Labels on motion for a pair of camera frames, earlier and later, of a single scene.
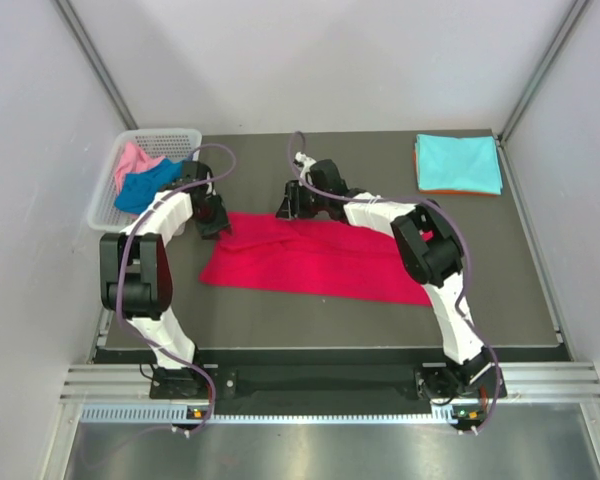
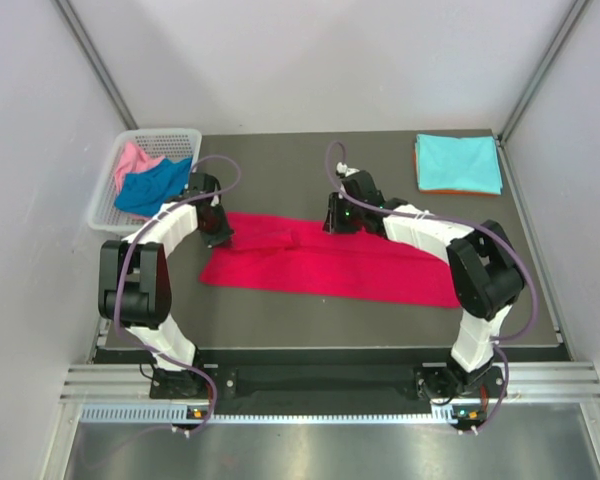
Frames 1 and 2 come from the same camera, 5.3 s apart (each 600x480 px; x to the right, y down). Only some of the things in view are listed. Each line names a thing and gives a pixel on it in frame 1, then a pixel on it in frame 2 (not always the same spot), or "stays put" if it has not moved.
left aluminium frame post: x=99 y=65 stays put
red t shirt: x=324 y=259 stays put
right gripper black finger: x=291 y=204 → x=333 y=221
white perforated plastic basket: x=174 y=144 stays put
